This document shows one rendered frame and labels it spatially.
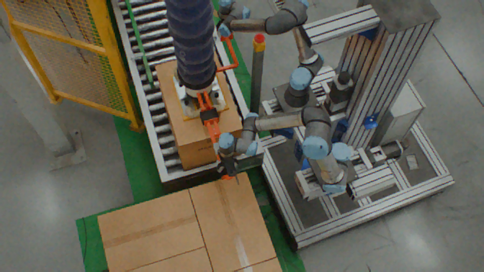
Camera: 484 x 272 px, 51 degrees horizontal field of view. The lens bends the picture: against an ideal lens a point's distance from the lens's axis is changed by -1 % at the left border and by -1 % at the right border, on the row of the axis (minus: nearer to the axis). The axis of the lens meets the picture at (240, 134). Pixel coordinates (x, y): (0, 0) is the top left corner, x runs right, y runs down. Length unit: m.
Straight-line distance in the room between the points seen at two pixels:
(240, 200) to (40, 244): 1.55
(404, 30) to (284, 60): 2.39
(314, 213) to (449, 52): 2.05
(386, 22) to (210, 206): 1.70
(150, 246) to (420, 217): 2.01
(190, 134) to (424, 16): 1.50
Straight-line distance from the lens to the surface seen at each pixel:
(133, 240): 3.33
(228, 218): 3.31
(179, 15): 2.46
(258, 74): 3.65
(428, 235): 4.10
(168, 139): 3.54
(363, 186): 3.02
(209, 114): 2.98
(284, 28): 2.68
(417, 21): 2.29
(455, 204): 4.26
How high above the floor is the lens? 3.70
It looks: 63 degrees down
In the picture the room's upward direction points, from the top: 1 degrees clockwise
